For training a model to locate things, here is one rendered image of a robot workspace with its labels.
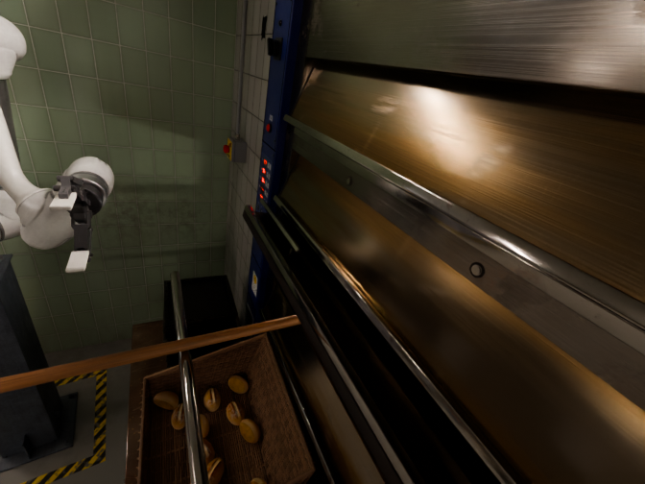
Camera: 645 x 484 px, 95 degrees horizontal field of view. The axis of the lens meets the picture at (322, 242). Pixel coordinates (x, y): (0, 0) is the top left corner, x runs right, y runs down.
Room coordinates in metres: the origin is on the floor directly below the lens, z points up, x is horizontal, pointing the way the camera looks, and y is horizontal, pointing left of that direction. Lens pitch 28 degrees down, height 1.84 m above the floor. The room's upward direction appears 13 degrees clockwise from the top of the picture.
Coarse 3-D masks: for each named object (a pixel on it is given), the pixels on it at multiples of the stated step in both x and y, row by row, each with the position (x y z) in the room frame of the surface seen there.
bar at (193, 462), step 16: (176, 272) 0.80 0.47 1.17; (176, 288) 0.72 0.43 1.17; (176, 304) 0.65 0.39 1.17; (176, 320) 0.60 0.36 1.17; (192, 368) 0.47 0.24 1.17; (192, 384) 0.42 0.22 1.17; (192, 400) 0.39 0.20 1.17; (192, 416) 0.36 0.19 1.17; (192, 432) 0.32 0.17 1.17; (192, 448) 0.30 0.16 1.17; (192, 464) 0.27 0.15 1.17; (192, 480) 0.25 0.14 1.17; (208, 480) 0.26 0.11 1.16
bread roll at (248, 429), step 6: (246, 420) 0.67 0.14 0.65; (240, 426) 0.65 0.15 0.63; (246, 426) 0.64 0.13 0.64; (252, 426) 0.64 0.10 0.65; (258, 426) 0.66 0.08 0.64; (246, 432) 0.63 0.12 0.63; (252, 432) 0.63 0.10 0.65; (258, 432) 0.63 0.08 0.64; (246, 438) 0.62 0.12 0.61; (252, 438) 0.61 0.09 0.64; (258, 438) 0.62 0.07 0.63
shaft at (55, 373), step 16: (272, 320) 0.64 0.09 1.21; (288, 320) 0.66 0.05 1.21; (208, 336) 0.54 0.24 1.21; (224, 336) 0.55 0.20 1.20; (240, 336) 0.57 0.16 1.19; (128, 352) 0.44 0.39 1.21; (144, 352) 0.45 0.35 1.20; (160, 352) 0.47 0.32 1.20; (48, 368) 0.37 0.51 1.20; (64, 368) 0.38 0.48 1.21; (80, 368) 0.39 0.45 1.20; (96, 368) 0.40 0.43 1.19; (0, 384) 0.32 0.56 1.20; (16, 384) 0.33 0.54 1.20; (32, 384) 0.34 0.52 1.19
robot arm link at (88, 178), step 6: (72, 174) 0.65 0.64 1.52; (78, 174) 0.65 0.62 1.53; (84, 174) 0.66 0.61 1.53; (90, 174) 0.67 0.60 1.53; (84, 180) 0.63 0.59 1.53; (90, 180) 0.64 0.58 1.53; (96, 180) 0.66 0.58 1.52; (102, 180) 0.68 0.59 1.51; (96, 186) 0.64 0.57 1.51; (102, 186) 0.65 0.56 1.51; (102, 192) 0.65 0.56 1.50; (108, 192) 0.69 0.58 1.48
